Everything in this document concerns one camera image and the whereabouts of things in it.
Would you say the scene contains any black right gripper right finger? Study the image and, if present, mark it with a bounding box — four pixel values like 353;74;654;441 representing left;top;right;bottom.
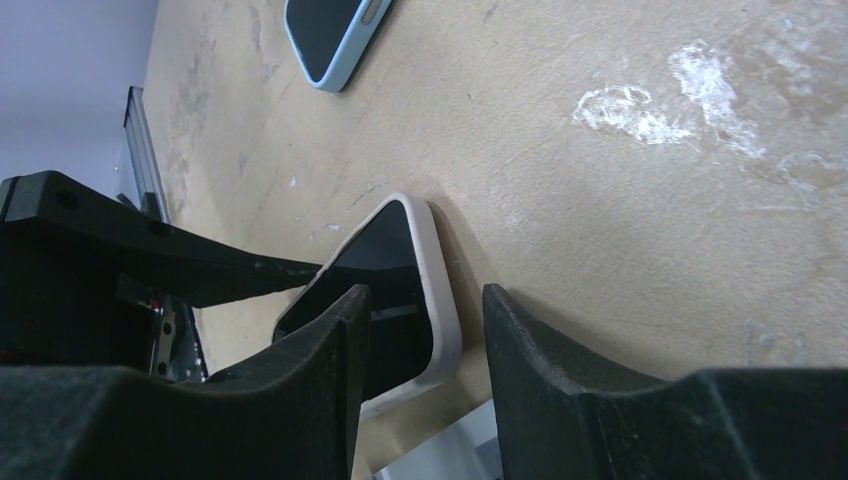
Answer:
482;284;847;479

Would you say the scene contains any blue case phone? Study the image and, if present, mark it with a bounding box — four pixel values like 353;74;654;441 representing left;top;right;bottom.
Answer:
282;0;392;94

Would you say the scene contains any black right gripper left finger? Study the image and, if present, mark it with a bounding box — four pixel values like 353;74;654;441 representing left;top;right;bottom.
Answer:
1;285;370;479

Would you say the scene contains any silver metal phone stand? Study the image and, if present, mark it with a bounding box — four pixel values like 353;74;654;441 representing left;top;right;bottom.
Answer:
371;400;504;480

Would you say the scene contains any white case phone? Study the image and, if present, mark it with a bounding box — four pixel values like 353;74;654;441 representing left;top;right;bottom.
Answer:
272;193;463;420

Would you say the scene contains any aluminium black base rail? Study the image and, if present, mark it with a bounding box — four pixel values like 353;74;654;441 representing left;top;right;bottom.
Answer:
115;86;171;224

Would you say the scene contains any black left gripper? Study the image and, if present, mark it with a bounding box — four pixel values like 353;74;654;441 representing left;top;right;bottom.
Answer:
1;170;320;382

